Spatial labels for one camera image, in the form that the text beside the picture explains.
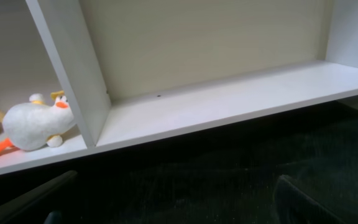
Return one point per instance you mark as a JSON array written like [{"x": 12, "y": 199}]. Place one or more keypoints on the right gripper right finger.
[{"x": 300, "y": 205}]

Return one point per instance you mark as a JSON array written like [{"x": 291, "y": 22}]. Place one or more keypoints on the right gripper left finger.
[{"x": 26, "y": 202}]

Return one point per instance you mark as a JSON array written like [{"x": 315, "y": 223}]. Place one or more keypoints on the white plush goose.
[{"x": 33, "y": 124}]

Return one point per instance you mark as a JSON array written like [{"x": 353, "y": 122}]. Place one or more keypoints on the white shelf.
[{"x": 197, "y": 93}]

